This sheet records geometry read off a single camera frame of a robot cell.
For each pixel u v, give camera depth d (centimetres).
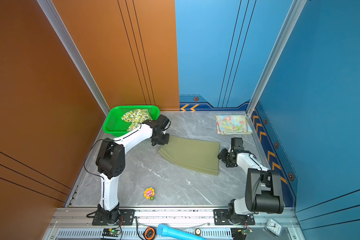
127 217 74
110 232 71
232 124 110
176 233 67
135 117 110
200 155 105
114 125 109
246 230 70
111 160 54
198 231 67
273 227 69
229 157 69
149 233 67
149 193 77
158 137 80
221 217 72
